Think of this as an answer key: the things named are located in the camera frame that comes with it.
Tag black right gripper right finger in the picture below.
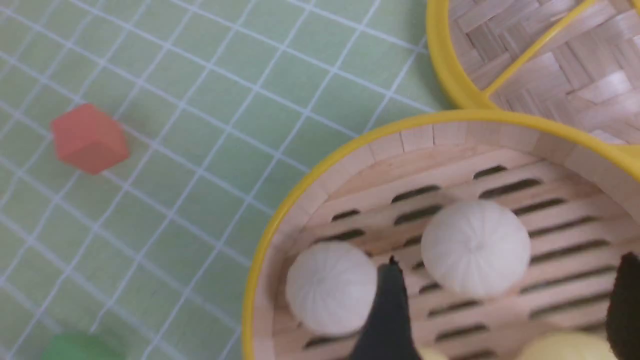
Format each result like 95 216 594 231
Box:
605 251 640 360

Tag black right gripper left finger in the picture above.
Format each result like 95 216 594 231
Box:
350 256 421 360

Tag yellow bun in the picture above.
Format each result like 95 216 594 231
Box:
517 331 617 360

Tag white bun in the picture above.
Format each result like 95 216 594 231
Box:
420 199 531 299
285 241 378 337

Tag bamboo steamer tray yellow rim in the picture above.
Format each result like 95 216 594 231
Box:
242 110 639 360

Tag woven bamboo steamer lid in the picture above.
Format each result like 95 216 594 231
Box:
425 0 640 146

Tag green checkered tablecloth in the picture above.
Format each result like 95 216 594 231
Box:
0 0 451 360

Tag green wooden cube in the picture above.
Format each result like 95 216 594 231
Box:
39 332 126 360

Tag red wooden cube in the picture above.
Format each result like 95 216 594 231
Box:
50 103 130 175

